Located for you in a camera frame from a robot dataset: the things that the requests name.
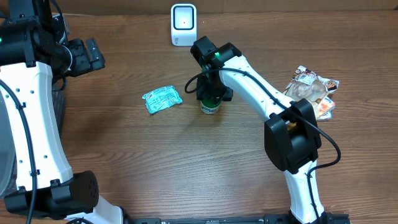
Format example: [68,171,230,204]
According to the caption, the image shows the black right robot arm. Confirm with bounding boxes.
[190,36,325,223]

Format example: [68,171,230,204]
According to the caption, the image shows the orange snack packet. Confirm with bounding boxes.
[317,96,335,121]

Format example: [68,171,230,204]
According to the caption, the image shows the grey plastic mesh basket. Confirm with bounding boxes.
[0,84,65,199]

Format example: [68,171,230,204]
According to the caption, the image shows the teal wet wipes pack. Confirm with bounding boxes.
[142,85,183,114]

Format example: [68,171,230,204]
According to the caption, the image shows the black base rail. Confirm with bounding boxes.
[129,212,351,224]

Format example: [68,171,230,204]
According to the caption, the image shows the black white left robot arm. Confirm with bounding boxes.
[1,0,131,223]

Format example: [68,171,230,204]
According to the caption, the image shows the clear brown snack bag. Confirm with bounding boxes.
[283,65,340,118]

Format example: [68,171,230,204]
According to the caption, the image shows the green lid plastic jar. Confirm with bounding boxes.
[200,99,221,114]

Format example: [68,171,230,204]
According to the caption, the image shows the white barcode scanner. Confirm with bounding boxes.
[170,3,197,47]

